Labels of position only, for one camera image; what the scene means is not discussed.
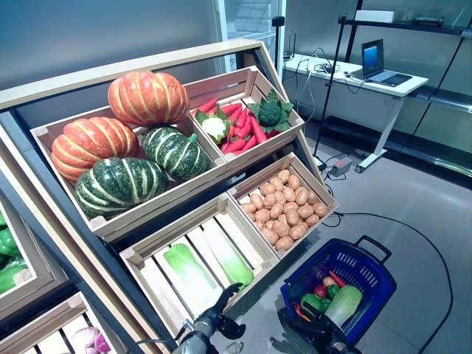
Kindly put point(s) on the white desk on wheels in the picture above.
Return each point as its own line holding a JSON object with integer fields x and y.
{"x": 398, "y": 88}

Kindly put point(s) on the green white napa cabbage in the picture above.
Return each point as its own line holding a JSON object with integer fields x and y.
{"x": 232, "y": 262}
{"x": 344, "y": 302}
{"x": 188, "y": 269}

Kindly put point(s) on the black metal glass shelf rack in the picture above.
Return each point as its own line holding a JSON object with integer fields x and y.
{"x": 442, "y": 99}

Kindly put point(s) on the green bell pepper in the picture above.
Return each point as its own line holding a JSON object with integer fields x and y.
{"x": 11, "y": 276}
{"x": 333, "y": 291}
{"x": 313, "y": 300}
{"x": 7, "y": 241}

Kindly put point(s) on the red chili pepper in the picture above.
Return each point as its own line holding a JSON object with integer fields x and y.
{"x": 300, "y": 313}

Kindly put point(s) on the dark purple cabbage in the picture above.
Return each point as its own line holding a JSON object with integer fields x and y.
{"x": 317, "y": 274}

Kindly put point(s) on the white flat box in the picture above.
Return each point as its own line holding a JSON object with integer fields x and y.
{"x": 376, "y": 16}

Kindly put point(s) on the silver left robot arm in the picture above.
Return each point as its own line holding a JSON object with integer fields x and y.
{"x": 193, "y": 344}

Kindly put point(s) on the dark tool on shelf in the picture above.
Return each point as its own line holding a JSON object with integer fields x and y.
{"x": 427, "y": 20}

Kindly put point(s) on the wooden crate with onions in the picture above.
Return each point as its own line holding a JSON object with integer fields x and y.
{"x": 40, "y": 324}

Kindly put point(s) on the open grey laptop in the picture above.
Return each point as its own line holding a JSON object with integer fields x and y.
{"x": 372, "y": 59}

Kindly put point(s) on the wooden crate with green peppers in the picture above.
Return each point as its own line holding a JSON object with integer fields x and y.
{"x": 40, "y": 273}

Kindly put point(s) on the pale pink onion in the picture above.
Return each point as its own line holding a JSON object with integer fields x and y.
{"x": 85, "y": 336}

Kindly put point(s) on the wooden crate with carrots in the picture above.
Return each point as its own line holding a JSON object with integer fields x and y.
{"x": 265, "y": 145}

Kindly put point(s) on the white glass door fridge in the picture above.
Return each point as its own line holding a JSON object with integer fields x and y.
{"x": 250, "y": 26}

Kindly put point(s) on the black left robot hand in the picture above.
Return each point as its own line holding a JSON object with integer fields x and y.
{"x": 217, "y": 321}

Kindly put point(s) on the green striped pumpkin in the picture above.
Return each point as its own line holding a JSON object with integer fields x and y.
{"x": 118, "y": 186}
{"x": 173, "y": 153}

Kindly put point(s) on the orange striped pumpkin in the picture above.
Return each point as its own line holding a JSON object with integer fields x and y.
{"x": 92, "y": 145}
{"x": 147, "y": 97}

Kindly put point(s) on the wooden crate with potatoes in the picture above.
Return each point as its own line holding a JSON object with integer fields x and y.
{"x": 313, "y": 180}

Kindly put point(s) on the black tripod stand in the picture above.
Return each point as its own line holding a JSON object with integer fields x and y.
{"x": 330, "y": 81}
{"x": 278, "y": 44}

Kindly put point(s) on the green broccoli with leaves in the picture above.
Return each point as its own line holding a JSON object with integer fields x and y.
{"x": 271, "y": 112}

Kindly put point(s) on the large wooden pumpkin crate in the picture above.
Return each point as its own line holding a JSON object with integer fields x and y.
{"x": 166, "y": 206}

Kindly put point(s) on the blue plastic shopping basket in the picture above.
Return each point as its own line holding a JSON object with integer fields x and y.
{"x": 368, "y": 269}

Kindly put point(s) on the red tomato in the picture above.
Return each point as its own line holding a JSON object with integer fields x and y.
{"x": 321, "y": 291}

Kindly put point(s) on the wooden crate with napa cabbages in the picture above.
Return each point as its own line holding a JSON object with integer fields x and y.
{"x": 177, "y": 228}

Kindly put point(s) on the red carrot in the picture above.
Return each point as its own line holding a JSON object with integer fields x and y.
{"x": 246, "y": 127}
{"x": 206, "y": 107}
{"x": 337, "y": 279}
{"x": 258, "y": 129}
{"x": 234, "y": 145}
{"x": 242, "y": 118}
{"x": 250, "y": 142}
{"x": 230, "y": 109}

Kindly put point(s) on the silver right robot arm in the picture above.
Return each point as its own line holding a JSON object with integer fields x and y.
{"x": 343, "y": 348}

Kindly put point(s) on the brown potato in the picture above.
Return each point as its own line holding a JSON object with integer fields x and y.
{"x": 305, "y": 211}
{"x": 288, "y": 194}
{"x": 268, "y": 189}
{"x": 298, "y": 231}
{"x": 301, "y": 195}
{"x": 276, "y": 183}
{"x": 328, "y": 282}
{"x": 321, "y": 209}
{"x": 276, "y": 211}
{"x": 294, "y": 181}
{"x": 282, "y": 228}
{"x": 262, "y": 215}
{"x": 292, "y": 217}
{"x": 256, "y": 200}
{"x": 249, "y": 207}
{"x": 312, "y": 219}
{"x": 283, "y": 176}
{"x": 270, "y": 236}
{"x": 270, "y": 200}
{"x": 312, "y": 197}
{"x": 284, "y": 243}

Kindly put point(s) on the black router with antennas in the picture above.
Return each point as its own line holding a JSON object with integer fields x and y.
{"x": 291, "y": 53}

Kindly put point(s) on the magenta onion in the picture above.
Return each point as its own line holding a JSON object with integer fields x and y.
{"x": 102, "y": 344}

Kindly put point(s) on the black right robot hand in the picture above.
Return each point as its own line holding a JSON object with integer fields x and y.
{"x": 313, "y": 328}

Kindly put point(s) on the grey power adapter box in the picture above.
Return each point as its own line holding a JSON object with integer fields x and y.
{"x": 341, "y": 166}

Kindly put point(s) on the wooden black produce display stand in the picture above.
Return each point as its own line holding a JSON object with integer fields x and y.
{"x": 110, "y": 70}

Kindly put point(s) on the white cauliflower with leaves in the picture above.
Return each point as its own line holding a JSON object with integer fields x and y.
{"x": 214, "y": 126}

